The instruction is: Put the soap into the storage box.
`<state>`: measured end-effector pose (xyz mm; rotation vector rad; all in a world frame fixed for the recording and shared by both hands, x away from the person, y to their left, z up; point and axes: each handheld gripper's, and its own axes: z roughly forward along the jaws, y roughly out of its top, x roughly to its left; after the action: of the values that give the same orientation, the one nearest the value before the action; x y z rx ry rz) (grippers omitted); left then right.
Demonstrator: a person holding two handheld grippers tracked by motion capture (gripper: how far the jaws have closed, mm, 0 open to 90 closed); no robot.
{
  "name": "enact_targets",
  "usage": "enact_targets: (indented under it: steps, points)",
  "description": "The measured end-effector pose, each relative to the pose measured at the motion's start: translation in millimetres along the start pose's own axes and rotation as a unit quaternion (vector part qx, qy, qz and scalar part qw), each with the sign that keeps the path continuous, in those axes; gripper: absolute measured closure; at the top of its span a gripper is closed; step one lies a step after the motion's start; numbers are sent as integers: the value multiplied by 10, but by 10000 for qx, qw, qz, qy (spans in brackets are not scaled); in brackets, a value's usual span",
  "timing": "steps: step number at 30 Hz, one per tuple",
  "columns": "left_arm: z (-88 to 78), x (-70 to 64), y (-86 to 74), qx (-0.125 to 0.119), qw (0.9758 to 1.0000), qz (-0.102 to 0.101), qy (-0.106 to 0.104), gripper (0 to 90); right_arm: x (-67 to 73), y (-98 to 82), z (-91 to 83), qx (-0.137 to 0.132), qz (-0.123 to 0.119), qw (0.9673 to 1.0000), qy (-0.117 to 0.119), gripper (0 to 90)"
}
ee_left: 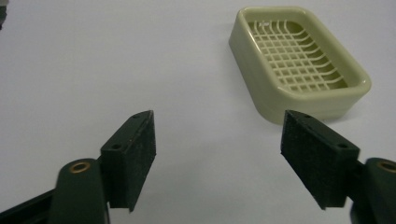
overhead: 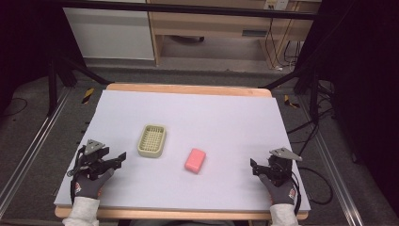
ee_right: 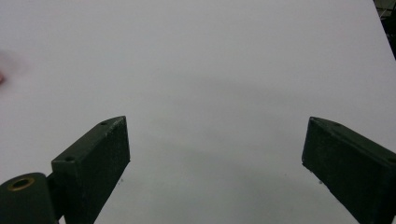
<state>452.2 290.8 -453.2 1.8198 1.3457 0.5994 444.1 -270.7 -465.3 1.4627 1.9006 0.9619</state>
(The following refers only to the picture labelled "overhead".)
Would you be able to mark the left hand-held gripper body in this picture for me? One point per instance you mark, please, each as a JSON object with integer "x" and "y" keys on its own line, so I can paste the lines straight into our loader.
{"x": 94, "y": 157}

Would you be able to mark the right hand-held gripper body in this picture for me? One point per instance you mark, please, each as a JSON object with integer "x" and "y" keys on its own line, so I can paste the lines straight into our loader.
{"x": 280, "y": 166}

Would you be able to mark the person's right hand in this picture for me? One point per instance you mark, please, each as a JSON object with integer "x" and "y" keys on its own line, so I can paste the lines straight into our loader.
{"x": 280, "y": 193}

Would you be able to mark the person's left hand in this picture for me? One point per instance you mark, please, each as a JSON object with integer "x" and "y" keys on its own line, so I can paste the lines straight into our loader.
{"x": 89, "y": 186}

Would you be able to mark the beige slotted soap dish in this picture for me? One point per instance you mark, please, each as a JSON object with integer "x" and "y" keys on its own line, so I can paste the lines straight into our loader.
{"x": 151, "y": 141}

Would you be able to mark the white table mat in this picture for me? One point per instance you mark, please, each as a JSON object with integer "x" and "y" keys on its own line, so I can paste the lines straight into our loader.
{"x": 219, "y": 132}

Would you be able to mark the pink soap bar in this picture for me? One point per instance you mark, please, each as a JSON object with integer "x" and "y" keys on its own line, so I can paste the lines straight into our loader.
{"x": 195, "y": 160}

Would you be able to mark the yellow black floor marker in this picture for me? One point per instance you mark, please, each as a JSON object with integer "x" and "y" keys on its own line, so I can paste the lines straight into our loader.
{"x": 290, "y": 102}
{"x": 88, "y": 95}

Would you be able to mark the black metal stand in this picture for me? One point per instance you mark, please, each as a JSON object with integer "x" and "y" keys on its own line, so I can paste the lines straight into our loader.
{"x": 313, "y": 91}
{"x": 53, "y": 84}

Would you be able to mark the wooden table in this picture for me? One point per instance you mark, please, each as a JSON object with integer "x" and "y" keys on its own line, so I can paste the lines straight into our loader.
{"x": 188, "y": 88}

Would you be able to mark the dark curtain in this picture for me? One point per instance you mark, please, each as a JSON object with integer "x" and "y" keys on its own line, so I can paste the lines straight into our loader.
{"x": 28, "y": 40}
{"x": 363, "y": 94}

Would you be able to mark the white cabinet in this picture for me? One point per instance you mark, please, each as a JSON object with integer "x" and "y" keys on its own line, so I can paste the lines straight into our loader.
{"x": 109, "y": 33}

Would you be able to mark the wooden desk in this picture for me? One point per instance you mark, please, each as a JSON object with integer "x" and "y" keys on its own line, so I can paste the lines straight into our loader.
{"x": 213, "y": 23}

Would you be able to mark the white power strip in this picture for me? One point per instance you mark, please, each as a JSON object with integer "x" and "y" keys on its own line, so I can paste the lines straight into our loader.
{"x": 276, "y": 4}

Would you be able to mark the metal floor rail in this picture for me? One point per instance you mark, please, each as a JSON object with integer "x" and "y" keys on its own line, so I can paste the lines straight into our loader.
{"x": 335, "y": 175}
{"x": 31, "y": 150}

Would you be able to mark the black frame crossbar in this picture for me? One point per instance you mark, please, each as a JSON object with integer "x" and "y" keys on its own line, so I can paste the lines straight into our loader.
{"x": 188, "y": 8}

